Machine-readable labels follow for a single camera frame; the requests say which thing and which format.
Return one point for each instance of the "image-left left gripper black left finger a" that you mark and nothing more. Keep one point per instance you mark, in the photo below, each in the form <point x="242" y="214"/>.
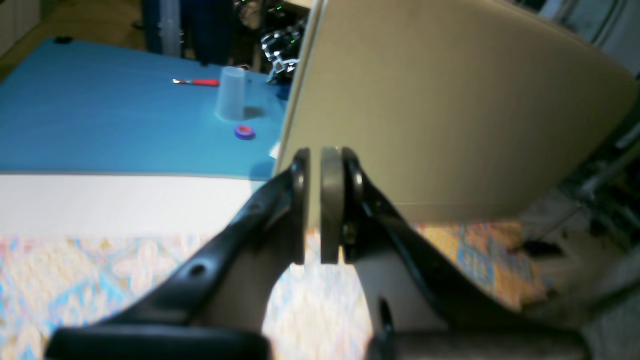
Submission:
<point x="213" y="306"/>

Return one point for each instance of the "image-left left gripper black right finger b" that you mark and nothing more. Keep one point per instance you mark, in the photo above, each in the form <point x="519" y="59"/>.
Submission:
<point x="420" y="305"/>

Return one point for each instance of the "patterned tile tablecloth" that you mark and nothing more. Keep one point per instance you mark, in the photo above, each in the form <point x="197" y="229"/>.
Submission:
<point x="315" y="312"/>

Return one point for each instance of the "purple tape roll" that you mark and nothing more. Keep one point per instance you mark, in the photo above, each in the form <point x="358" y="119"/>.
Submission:
<point x="244" y="132"/>

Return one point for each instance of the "translucent plastic cup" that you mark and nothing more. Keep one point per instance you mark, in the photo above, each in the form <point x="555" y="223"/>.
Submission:
<point x="230" y="102"/>

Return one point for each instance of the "beige board panel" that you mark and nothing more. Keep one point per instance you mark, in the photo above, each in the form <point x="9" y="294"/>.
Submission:
<point x="457" y="109"/>

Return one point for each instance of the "blue side table top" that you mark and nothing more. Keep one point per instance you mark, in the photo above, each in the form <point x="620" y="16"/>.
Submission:
<point x="91" y="108"/>

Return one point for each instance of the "red handled tool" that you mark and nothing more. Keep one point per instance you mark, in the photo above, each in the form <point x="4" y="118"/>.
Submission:
<point x="199" y="82"/>

